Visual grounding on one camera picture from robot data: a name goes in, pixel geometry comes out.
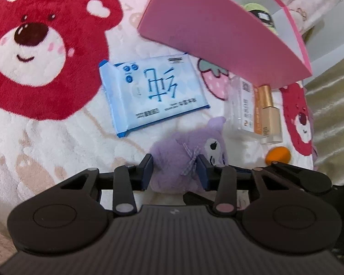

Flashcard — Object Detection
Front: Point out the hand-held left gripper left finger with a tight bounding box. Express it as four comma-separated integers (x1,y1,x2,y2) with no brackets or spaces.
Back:
59,154,155,217

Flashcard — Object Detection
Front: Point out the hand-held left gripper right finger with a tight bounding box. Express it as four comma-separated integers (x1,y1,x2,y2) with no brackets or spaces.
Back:
197,155,333,217

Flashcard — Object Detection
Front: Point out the purple plush toy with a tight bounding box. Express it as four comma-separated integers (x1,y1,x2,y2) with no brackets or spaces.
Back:
148,116,230,192

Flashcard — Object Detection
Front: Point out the clear orange-label plastic box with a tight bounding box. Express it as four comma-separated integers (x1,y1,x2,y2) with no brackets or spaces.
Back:
224,76,261,141

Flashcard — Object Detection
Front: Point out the blue wet wipes pack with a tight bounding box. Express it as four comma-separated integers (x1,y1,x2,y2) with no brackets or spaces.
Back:
99,52,211,138

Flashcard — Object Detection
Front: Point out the pink cardboard box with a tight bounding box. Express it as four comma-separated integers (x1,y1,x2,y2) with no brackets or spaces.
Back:
137,0,313,88

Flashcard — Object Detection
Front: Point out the orange makeup sponge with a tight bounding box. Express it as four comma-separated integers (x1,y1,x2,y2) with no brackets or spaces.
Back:
265,147,290,165

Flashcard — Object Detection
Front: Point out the gold-capped foundation bottle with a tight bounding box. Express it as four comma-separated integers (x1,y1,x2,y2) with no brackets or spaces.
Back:
256,85,284,145

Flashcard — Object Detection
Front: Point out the cream satin cloth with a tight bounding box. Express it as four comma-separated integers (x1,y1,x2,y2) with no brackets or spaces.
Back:
304,52,344,184

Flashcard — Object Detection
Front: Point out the red bear printed blanket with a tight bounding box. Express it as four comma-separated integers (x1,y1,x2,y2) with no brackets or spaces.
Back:
0,0,317,253

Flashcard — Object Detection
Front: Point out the green yarn skein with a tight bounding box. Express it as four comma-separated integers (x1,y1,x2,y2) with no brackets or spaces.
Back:
242,2,280,36

